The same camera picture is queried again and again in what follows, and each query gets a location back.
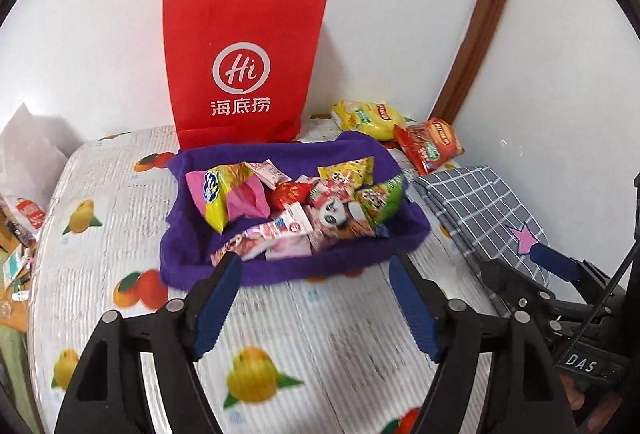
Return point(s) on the white pink long packet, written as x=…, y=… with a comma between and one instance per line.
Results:
x=270, y=231

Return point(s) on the fruit print tablecloth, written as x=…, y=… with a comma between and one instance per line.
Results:
x=310, y=339

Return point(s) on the white plastic shopping bag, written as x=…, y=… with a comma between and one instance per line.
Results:
x=30, y=153

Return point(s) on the panda print snack packet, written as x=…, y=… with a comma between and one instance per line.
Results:
x=335, y=216

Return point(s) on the yellow pink snack packet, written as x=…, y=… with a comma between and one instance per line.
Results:
x=220, y=194

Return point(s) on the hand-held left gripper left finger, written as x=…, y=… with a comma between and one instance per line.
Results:
x=220, y=304

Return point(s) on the teal white card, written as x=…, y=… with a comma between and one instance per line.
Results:
x=12, y=264

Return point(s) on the grey plaid folded cloth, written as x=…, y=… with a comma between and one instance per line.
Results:
x=475, y=214

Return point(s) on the small red snack packet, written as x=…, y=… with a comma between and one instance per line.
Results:
x=290, y=194

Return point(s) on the red chip bag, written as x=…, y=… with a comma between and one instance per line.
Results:
x=430, y=143

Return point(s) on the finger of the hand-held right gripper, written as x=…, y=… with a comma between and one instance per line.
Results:
x=520, y=289
x=555, y=261

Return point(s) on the yellow chip bag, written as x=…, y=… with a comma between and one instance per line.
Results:
x=367, y=116

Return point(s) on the wooden nightstand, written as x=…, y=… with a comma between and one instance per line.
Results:
x=12, y=314

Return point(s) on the red paper bag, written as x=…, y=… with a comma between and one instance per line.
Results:
x=240, y=63

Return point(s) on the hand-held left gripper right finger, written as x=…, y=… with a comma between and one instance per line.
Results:
x=415, y=309

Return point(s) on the brown wooden door frame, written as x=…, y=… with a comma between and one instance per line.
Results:
x=490, y=13

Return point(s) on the pink strawberry snack packet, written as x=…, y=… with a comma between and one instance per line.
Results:
x=270, y=171

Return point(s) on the purple fabric basket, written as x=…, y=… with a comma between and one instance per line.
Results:
x=300, y=271

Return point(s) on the person's right hand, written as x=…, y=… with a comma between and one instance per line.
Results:
x=580, y=409

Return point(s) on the yellow triangular snack packet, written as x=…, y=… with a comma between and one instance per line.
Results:
x=347, y=171

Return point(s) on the pink peach snack packet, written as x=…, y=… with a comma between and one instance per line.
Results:
x=287, y=246

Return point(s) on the green triangular snack packet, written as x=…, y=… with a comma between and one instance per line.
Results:
x=382, y=201

